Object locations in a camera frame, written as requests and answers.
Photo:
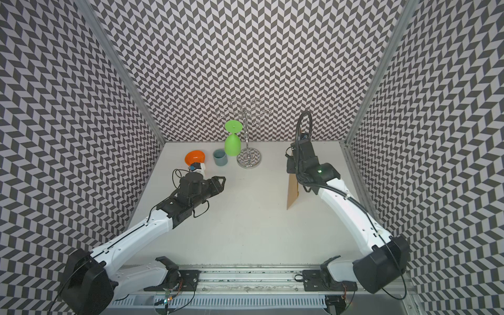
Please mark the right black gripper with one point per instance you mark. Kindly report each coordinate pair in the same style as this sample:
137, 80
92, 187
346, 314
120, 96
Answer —
290, 168

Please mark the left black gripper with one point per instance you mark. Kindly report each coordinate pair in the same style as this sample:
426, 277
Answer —
218, 187

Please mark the brown kraft file bag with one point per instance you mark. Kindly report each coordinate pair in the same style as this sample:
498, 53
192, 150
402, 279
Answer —
292, 191

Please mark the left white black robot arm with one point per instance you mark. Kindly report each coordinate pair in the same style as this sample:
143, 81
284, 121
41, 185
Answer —
93, 279

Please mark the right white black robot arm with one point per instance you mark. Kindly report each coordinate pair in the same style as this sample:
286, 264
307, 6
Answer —
383, 257

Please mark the grey-blue cup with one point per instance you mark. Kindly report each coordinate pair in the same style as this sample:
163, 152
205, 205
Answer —
220, 157

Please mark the orange plastic bowl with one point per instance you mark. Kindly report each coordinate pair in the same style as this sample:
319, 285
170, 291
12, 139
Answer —
195, 156

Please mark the chrome cup holder stand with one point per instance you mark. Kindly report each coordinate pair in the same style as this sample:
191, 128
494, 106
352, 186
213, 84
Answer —
249, 157

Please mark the green plastic wine glass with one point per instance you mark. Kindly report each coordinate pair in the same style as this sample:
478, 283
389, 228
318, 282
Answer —
232, 144

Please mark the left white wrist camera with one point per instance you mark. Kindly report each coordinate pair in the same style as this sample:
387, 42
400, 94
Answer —
198, 167

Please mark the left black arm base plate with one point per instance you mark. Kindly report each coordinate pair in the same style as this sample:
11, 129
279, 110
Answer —
181, 280

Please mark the aluminium front rail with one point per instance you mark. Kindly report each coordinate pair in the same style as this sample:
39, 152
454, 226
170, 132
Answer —
234, 280

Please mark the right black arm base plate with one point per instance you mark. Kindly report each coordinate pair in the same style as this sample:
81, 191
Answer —
318, 280

